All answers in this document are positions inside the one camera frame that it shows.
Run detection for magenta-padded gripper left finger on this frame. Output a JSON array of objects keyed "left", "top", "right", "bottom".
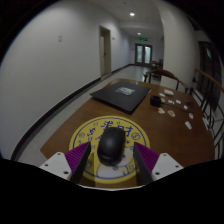
[{"left": 39, "top": 141, "right": 92, "bottom": 185}]

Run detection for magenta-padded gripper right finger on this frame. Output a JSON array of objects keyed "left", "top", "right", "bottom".
[{"left": 132, "top": 141, "right": 184, "bottom": 186}]

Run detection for black computer mouse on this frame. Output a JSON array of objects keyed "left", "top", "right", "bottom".
[{"left": 96, "top": 126, "right": 127, "bottom": 167}]

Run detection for yellow round mouse pad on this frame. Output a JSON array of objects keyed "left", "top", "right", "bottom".
[{"left": 68, "top": 115, "right": 151, "bottom": 184}]

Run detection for small black box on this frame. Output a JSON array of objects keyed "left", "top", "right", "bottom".
[{"left": 149, "top": 95, "right": 162, "bottom": 107}]

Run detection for black flat desk mat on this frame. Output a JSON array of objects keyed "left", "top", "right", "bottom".
[{"left": 89, "top": 81, "right": 152, "bottom": 114}]

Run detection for wooden armchair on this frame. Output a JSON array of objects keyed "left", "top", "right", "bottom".
[{"left": 143, "top": 68, "right": 190, "bottom": 94}]

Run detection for black railing with wooden handrail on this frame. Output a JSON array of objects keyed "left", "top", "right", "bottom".
[{"left": 191, "top": 68, "right": 224, "bottom": 161}]

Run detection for dark tall window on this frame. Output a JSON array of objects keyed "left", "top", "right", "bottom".
[{"left": 198, "top": 41, "right": 222, "bottom": 113}]

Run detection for glass double door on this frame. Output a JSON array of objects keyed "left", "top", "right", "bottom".
[{"left": 134, "top": 43, "right": 154, "bottom": 66}]

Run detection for pale side door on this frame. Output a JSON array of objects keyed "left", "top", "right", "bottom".
[{"left": 98, "top": 25, "right": 113, "bottom": 78}]

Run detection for round ceiling lights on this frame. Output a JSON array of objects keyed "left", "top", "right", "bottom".
[{"left": 129, "top": 11, "right": 142, "bottom": 36}]

